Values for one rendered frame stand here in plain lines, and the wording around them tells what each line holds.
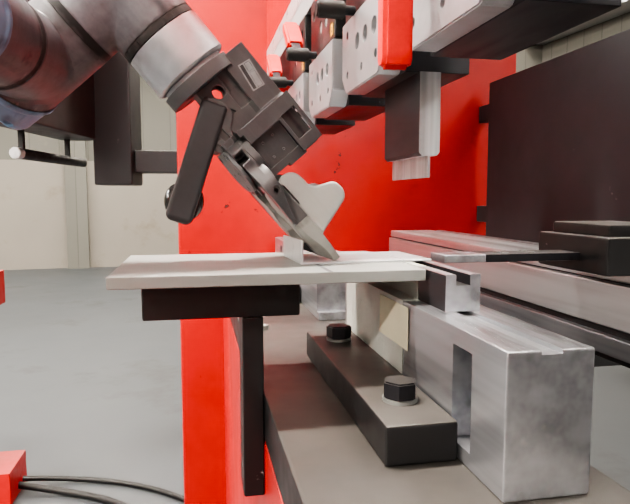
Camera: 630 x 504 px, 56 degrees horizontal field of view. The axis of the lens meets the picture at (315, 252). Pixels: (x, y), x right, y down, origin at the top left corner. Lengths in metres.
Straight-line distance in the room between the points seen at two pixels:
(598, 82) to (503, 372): 0.89
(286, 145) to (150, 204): 8.98
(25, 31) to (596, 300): 0.61
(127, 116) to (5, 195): 7.80
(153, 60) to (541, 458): 0.43
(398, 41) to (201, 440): 1.24
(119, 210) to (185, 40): 9.01
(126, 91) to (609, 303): 1.59
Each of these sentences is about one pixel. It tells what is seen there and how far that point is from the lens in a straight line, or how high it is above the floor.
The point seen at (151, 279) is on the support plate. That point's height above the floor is 1.00.
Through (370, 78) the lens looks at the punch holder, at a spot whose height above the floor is 1.18.
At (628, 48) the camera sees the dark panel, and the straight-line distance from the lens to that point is 1.16.
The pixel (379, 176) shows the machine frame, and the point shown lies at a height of 1.11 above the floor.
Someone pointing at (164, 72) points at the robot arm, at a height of 1.17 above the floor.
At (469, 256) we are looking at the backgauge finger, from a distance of 0.61.
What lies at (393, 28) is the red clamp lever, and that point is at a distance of 0.44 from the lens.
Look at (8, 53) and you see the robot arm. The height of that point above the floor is 1.16.
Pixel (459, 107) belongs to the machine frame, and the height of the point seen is 1.29.
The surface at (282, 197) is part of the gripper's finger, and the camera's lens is 0.53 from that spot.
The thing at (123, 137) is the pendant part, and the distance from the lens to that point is 1.97.
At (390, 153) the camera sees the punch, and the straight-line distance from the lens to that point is 0.63.
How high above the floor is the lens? 1.06
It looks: 5 degrees down
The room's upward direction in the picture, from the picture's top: straight up
